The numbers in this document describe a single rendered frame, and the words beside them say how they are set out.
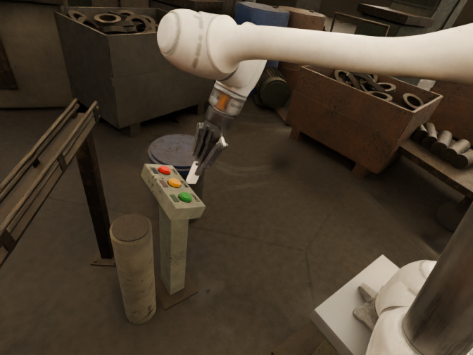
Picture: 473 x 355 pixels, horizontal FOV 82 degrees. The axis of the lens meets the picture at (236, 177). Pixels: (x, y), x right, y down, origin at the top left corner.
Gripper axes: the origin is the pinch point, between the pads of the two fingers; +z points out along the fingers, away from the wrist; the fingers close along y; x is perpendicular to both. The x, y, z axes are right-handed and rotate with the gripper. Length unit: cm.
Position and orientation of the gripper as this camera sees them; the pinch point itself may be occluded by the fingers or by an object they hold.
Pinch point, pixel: (194, 172)
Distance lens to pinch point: 81.5
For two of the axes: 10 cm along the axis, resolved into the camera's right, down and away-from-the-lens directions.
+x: 7.0, 0.2, 7.2
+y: 5.8, 5.7, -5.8
